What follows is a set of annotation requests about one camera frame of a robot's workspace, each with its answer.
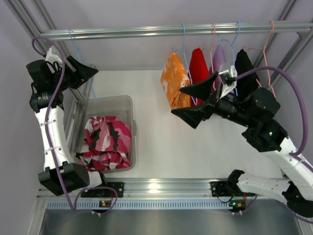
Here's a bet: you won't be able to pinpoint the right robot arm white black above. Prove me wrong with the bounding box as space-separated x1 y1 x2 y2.
172 70 313 218

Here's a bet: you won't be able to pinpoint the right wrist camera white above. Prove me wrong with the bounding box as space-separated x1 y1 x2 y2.
219 63 238 98

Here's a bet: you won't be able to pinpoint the red trousers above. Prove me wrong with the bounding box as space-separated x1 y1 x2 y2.
189 47 211 107

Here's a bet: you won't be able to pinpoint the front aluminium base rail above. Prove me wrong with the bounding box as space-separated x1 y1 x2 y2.
36 178 289 198

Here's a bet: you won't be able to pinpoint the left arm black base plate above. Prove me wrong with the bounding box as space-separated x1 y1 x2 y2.
81 182 124 198

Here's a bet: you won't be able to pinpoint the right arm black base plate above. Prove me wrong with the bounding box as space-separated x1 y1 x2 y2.
210 181 244 197

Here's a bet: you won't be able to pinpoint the lilac trousers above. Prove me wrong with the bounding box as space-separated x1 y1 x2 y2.
209 44 226 73

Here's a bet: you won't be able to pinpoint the pink hanger under red trousers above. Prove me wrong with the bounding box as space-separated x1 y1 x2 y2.
198 21 219 90

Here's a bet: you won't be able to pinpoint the pink camouflage trousers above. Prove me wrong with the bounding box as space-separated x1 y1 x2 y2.
76 116 132 171

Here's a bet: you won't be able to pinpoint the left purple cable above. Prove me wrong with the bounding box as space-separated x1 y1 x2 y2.
31 36 118 216

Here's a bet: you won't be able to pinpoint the blue hanger under lilac trousers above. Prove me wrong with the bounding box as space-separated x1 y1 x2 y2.
222 21 241 97

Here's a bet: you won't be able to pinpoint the clear plastic bin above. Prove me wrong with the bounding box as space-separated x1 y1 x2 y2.
69 95 137 173

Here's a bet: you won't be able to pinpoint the left aluminium frame post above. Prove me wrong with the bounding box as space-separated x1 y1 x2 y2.
3 0 91 100

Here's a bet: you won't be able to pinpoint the grey slotted cable duct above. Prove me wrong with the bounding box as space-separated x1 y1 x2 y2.
45 199 235 211

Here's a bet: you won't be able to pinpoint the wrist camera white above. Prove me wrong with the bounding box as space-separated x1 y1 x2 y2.
219 63 238 98
45 46 62 65

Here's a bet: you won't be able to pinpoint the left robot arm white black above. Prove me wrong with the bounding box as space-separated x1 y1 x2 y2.
26 56 103 196

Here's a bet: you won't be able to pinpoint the aluminium frame post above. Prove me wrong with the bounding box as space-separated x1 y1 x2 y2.
3 0 91 100
253 0 313 98

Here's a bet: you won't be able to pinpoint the aluminium hanging rail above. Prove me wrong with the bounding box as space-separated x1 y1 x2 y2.
40 20 313 41

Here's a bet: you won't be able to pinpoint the light blue wire hanger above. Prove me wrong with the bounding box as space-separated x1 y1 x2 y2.
67 28 99 103

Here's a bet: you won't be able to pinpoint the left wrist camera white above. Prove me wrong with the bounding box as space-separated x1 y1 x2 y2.
45 46 62 65

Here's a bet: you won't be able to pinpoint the right aluminium frame post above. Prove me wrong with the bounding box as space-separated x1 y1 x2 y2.
253 0 313 98

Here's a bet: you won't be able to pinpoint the pink hanger under black trousers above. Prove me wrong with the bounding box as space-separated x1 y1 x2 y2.
242 19 277 98

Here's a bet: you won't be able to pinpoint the orange white trousers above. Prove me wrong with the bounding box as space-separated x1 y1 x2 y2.
160 51 191 109

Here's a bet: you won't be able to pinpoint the blue hanger under orange trousers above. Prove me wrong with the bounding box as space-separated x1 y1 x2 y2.
170 23 199 105

